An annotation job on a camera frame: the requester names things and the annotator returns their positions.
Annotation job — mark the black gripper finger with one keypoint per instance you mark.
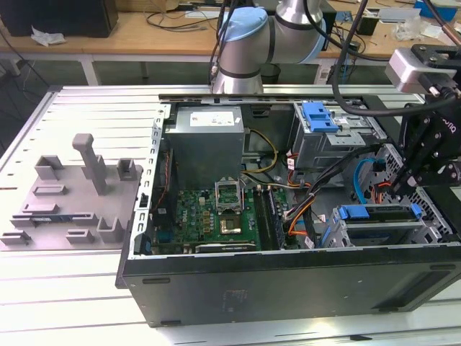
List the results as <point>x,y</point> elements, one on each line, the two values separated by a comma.
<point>439,176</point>
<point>419,144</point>

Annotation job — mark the hard disk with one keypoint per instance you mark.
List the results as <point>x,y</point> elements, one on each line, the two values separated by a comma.
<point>354,212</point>

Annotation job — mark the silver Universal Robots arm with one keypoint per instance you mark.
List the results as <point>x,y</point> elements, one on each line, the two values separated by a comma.
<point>245,47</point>

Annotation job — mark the metal disk bay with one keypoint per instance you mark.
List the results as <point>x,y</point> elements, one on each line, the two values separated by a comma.
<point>381,227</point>

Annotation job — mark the metal drive cage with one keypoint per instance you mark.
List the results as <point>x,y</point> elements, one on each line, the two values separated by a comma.
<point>324,144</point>

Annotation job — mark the blue drive carrier latch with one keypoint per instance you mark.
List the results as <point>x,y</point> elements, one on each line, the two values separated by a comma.
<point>317,119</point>

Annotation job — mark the clear plastic bags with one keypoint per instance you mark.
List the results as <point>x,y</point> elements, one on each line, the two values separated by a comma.
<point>407,30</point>

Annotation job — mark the small black cube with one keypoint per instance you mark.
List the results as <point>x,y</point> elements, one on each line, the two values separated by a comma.
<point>369,26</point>

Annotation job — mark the grey flat box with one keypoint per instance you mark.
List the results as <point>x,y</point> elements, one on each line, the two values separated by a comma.
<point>396,14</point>

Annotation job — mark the blue cardboard box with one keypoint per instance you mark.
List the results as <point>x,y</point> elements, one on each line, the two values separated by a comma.
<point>421,5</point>

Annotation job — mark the black RAM stick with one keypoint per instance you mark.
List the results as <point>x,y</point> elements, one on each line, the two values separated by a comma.
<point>277,220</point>

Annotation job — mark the black waste bin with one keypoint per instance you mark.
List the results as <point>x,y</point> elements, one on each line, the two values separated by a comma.
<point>270,74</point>

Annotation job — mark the black RAM slot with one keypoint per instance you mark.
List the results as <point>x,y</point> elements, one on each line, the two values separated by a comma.
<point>262,216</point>

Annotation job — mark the CPU socket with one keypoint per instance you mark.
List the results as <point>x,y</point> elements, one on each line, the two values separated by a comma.
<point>230,225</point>

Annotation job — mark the grey power supply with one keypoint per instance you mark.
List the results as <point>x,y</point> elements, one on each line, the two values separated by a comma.
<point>205,147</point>

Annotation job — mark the black open PC case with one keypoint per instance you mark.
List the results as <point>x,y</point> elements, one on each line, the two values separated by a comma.
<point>252,288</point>

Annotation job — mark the green motherboard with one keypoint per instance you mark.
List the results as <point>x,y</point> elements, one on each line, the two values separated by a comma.
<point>194,216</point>

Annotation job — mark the wooden desk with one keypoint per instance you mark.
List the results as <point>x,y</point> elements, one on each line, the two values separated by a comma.
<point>144,39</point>

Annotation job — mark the grey parts rack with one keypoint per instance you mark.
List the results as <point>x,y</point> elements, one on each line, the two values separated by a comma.
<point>79,209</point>

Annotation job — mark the black computer tower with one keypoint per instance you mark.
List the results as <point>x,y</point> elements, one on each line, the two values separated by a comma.
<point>72,18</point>

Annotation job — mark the RAM stick with blue label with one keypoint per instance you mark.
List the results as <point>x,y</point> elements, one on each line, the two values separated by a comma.
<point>45,219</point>

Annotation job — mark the white crumpled plastic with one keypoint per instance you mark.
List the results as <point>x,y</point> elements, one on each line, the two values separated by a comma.
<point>47,37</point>

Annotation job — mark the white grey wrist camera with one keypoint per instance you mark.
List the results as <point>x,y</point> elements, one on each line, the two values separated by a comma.
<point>407,68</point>

